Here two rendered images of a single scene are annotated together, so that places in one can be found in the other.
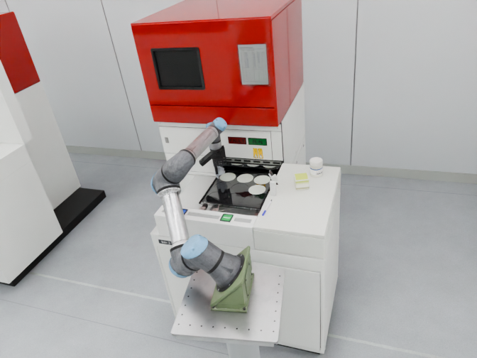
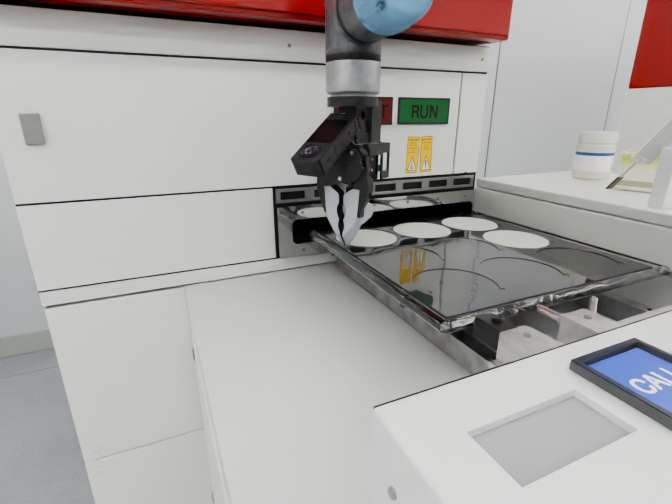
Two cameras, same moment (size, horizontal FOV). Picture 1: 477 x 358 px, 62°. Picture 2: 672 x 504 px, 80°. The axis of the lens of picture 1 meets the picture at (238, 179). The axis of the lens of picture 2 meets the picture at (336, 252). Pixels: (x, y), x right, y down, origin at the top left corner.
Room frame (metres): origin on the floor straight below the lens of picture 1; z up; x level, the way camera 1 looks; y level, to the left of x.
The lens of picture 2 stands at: (1.73, 0.56, 1.09)
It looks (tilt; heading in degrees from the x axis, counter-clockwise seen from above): 19 degrees down; 313
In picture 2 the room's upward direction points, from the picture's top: straight up
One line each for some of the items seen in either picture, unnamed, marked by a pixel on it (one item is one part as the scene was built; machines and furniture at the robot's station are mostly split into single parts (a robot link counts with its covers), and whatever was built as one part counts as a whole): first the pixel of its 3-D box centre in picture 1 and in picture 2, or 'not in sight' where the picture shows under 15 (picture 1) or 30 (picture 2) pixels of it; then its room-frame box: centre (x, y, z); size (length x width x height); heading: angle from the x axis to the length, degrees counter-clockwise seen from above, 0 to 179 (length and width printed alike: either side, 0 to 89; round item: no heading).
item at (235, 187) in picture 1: (239, 188); (463, 248); (1.99, 0.00, 0.90); 0.34 x 0.34 x 0.01; 67
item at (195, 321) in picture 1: (234, 304); not in sight; (1.25, 0.09, 0.75); 0.45 x 0.44 x 0.13; 166
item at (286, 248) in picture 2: (248, 170); (384, 220); (2.19, -0.07, 0.89); 0.44 x 0.02 x 0.10; 67
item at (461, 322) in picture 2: (229, 206); (571, 294); (1.82, 0.07, 0.90); 0.38 x 0.01 x 0.01; 67
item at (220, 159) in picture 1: (218, 155); (354, 141); (2.12, 0.10, 1.06); 0.09 x 0.08 x 0.12; 97
